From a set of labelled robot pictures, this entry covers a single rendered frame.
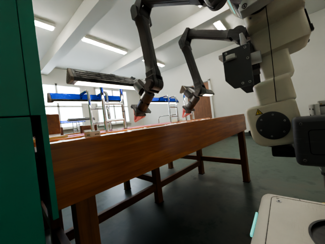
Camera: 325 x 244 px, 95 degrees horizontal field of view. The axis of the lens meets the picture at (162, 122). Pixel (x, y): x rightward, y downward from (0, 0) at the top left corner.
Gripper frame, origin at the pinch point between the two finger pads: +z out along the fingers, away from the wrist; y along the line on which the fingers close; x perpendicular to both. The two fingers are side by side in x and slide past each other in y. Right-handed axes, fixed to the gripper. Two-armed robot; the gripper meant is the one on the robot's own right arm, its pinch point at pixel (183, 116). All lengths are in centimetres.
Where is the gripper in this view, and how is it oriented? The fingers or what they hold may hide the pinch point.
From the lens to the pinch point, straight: 121.0
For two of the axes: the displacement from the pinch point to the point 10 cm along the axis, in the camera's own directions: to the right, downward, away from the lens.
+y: -6.9, 1.0, -7.2
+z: -4.4, 7.3, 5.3
